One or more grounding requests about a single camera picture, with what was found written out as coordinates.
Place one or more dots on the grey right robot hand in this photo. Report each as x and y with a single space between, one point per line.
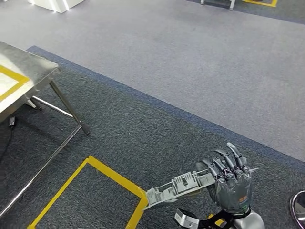
234 192

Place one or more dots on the stainless steel workbench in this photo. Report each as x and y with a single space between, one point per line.
28 63

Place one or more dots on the white plinth with light strips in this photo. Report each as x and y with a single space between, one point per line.
54 4

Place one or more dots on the grey plastic wheel cover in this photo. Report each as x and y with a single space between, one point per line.
176 188

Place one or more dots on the chrome stanchion with round base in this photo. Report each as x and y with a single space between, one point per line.
299 207

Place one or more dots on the black power adapter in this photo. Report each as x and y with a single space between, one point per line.
12 121

